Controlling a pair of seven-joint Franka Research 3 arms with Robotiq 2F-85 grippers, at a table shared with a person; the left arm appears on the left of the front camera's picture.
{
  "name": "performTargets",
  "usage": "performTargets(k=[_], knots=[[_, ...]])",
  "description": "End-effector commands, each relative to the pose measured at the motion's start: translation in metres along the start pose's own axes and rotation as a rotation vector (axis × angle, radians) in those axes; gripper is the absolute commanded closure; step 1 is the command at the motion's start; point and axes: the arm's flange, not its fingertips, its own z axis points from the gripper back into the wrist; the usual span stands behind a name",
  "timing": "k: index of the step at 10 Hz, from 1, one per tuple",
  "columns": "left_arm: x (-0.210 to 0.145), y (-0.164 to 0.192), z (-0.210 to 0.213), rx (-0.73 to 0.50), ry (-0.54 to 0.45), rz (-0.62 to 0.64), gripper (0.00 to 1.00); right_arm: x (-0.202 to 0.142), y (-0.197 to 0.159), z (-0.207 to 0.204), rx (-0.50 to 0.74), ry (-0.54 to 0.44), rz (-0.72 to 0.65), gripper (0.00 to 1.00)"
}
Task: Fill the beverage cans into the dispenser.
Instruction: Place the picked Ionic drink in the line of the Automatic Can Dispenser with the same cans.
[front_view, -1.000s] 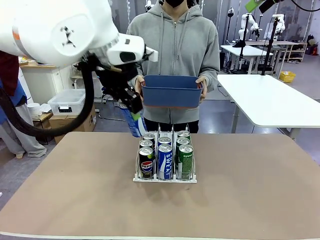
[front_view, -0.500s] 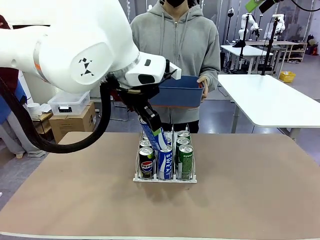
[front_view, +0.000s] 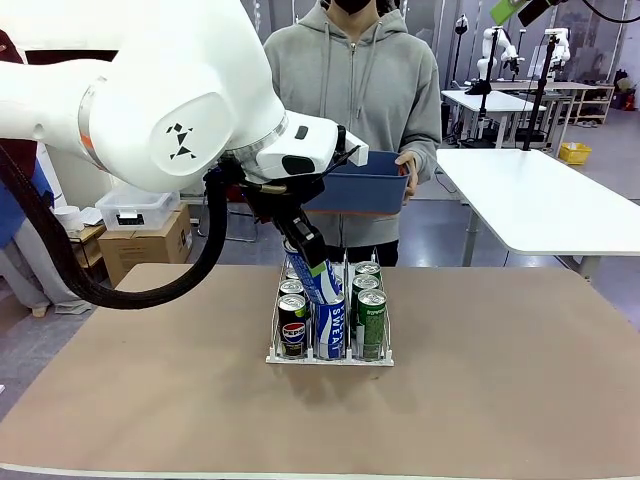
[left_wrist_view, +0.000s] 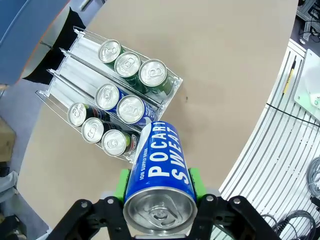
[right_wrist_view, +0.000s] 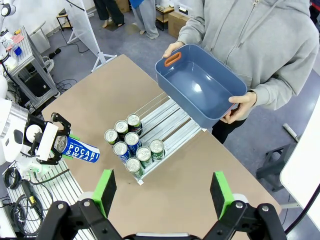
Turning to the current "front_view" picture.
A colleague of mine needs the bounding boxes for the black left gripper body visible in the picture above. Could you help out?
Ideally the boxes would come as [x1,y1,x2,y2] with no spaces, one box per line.
[242,177,329,234]

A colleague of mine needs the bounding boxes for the blue Pocari Sweat can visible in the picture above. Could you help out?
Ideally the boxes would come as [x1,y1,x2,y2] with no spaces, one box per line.
[283,238,345,305]
[314,293,348,360]

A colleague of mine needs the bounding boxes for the blue plastic bin orange handles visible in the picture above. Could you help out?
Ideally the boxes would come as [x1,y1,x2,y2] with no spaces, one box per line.
[298,150,412,217]

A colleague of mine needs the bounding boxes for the person's left forearm gray sleeve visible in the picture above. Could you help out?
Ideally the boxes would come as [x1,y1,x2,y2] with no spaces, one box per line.
[409,114,444,185]

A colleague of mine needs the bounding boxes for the clear white can dispenser rack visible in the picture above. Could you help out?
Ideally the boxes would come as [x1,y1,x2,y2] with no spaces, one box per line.
[264,245,396,367]

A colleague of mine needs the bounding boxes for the person's left hand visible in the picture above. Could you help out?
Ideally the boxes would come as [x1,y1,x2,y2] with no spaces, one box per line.
[393,151,421,202]

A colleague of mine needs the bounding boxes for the person's black trousers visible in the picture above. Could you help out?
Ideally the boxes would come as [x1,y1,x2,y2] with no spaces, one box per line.
[319,239,401,268]

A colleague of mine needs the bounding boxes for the black tripod stand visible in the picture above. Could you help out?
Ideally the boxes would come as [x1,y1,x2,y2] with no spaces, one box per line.
[522,29,561,154]

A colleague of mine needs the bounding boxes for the white background table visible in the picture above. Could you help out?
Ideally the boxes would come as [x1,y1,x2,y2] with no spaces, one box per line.
[439,88,549,149]

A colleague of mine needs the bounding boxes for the wooden background desk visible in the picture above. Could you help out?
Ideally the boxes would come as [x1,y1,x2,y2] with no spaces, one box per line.
[492,79,616,126]

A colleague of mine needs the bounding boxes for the brown cardboard box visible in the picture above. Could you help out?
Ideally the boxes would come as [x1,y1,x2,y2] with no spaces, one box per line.
[98,203,194,290]

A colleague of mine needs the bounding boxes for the clear plastic storage box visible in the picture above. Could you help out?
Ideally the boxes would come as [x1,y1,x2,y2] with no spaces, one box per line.
[94,188,181,233]

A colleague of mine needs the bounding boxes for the yellow plastic crate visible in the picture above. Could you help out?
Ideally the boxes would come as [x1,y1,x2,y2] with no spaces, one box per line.
[558,142,593,167]

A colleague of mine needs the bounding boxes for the person's gray hoodie torso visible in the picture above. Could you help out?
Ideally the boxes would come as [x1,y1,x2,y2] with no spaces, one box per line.
[262,5,444,249]

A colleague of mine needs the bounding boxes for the black face mask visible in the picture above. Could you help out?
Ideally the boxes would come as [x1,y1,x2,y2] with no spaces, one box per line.
[331,0,377,15]

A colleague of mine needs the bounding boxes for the large white table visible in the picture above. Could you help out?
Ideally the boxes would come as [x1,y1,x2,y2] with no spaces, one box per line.
[434,148,640,281]

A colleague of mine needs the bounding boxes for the bystander in blue clothes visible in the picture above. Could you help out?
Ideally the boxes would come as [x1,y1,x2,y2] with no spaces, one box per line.
[0,28,96,317]

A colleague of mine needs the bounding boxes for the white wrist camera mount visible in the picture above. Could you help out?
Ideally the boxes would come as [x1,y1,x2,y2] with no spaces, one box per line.
[344,143,371,168]

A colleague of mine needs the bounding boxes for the black corrugated cable hose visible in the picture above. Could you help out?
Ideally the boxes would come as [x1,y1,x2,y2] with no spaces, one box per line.
[0,142,241,312]

